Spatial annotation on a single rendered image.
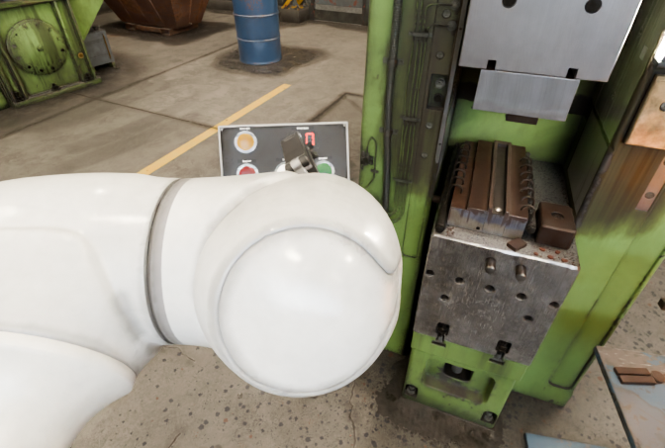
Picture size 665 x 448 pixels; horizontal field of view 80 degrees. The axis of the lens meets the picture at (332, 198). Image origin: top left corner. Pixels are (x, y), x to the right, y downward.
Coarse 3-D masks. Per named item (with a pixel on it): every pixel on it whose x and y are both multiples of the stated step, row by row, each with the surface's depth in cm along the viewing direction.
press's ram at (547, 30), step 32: (480, 0) 81; (512, 0) 80; (544, 0) 77; (576, 0) 76; (608, 0) 74; (640, 0) 72; (480, 32) 84; (512, 32) 82; (544, 32) 80; (576, 32) 78; (608, 32) 77; (480, 64) 88; (512, 64) 86; (544, 64) 84; (576, 64) 82; (608, 64) 80
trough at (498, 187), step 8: (504, 144) 137; (504, 152) 134; (496, 160) 128; (504, 160) 130; (496, 168) 126; (504, 168) 126; (496, 176) 123; (504, 176) 123; (496, 184) 119; (504, 184) 119; (496, 192) 116; (504, 192) 116; (496, 200) 112; (504, 200) 112; (504, 208) 109
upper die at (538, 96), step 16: (480, 80) 90; (496, 80) 89; (512, 80) 87; (528, 80) 86; (544, 80) 85; (560, 80) 84; (576, 80) 83; (480, 96) 92; (496, 96) 90; (512, 96) 89; (528, 96) 88; (544, 96) 87; (560, 96) 86; (496, 112) 93; (512, 112) 91; (528, 112) 90; (544, 112) 89; (560, 112) 88
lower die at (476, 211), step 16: (464, 144) 140; (480, 144) 138; (496, 144) 136; (464, 160) 131; (480, 160) 129; (512, 160) 129; (480, 176) 122; (512, 176) 121; (464, 192) 117; (480, 192) 115; (512, 192) 115; (464, 208) 110; (480, 208) 109; (512, 208) 109; (464, 224) 113; (480, 224) 111; (496, 224) 109; (512, 224) 108
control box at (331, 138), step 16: (224, 128) 103; (240, 128) 103; (256, 128) 103; (272, 128) 104; (288, 128) 104; (304, 128) 104; (320, 128) 104; (336, 128) 105; (224, 144) 103; (256, 144) 104; (272, 144) 104; (320, 144) 105; (336, 144) 105; (224, 160) 104; (240, 160) 104; (256, 160) 104; (272, 160) 104; (320, 160) 105; (336, 160) 106
